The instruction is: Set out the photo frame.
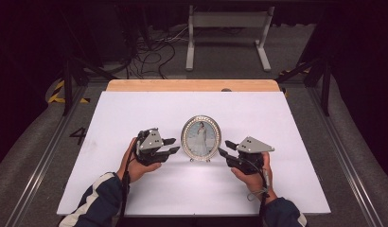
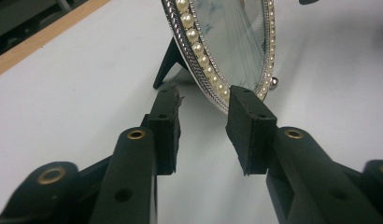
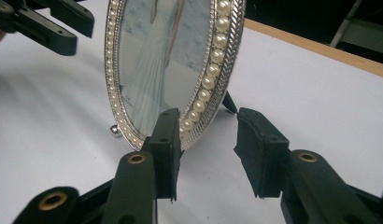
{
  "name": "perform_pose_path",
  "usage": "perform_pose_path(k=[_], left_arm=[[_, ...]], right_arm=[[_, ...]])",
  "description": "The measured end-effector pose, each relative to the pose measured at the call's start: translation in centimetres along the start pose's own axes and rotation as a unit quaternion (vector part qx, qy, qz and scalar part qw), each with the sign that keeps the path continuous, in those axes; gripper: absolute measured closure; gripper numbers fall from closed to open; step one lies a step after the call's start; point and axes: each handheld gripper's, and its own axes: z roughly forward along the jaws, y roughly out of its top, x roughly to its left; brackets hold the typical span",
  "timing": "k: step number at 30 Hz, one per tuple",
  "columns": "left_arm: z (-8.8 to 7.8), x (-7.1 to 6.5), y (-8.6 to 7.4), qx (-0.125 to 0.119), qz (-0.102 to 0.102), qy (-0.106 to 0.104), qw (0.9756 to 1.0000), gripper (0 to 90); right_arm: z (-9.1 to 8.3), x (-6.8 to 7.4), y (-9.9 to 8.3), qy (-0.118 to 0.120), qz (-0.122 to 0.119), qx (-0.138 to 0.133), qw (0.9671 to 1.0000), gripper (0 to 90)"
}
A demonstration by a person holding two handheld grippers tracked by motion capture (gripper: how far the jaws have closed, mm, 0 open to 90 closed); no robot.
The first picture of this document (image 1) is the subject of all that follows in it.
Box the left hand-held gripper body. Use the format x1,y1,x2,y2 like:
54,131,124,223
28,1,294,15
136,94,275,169
134,127,171,167

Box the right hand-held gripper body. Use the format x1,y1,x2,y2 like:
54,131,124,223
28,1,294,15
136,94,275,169
226,135,275,176

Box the oval silver photo frame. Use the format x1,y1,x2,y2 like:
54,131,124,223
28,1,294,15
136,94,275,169
180,114,222,164

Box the person's left hand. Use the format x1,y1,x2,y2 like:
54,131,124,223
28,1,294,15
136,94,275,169
115,136,163,184

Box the person's right hand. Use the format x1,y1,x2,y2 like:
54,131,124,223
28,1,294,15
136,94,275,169
230,151,278,205

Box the white board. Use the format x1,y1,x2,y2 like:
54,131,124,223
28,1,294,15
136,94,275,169
56,91,332,218

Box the wooden table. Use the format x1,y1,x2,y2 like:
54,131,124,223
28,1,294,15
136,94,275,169
106,79,281,93

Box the black metal stand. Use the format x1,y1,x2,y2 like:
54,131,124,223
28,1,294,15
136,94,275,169
58,6,118,117
274,12,334,117

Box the yellow black floor tape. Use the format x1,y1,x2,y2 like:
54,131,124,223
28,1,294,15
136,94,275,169
47,79,91,105

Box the white metal stand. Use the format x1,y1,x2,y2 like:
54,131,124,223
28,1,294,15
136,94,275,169
185,4,275,73

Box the grey right gripper cable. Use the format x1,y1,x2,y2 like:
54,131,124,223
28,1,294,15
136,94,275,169
246,162,273,221

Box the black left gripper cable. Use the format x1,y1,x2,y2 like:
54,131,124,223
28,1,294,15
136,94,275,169
114,131,143,227

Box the black floor cables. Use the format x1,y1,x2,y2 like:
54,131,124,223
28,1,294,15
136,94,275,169
125,26,190,79

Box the aluminium rail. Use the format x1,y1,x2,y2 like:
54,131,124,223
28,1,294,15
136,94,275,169
305,84,385,227
4,84,89,227

